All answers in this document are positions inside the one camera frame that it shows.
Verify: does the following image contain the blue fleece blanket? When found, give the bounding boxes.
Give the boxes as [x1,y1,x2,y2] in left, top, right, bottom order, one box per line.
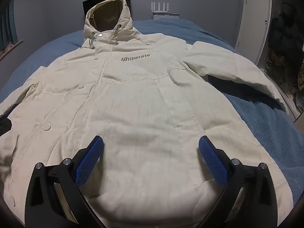
[0,19,304,205]

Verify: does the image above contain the white router with antennas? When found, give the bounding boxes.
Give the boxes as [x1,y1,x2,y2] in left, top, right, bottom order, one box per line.
[151,2,180,20]

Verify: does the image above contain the black board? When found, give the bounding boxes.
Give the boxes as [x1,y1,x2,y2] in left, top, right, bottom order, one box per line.
[82,0,131,38]

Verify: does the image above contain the cream hooded jacket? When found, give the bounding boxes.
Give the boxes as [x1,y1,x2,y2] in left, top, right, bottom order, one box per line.
[0,0,291,228]

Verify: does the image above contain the pile of dark clothes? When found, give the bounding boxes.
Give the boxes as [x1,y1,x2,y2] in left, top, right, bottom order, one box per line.
[264,1,304,95]

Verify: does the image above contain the white wardrobe door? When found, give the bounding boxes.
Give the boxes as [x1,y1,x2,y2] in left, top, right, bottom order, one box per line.
[234,0,272,65]

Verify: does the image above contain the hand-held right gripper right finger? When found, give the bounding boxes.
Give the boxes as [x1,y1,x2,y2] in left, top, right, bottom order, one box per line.
[198,135,280,228]

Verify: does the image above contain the blue curtain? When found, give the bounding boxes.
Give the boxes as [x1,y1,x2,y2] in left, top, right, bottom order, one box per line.
[0,2,20,51]

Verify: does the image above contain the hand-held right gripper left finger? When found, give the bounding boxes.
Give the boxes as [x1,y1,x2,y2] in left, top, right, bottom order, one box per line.
[25,135,105,228]

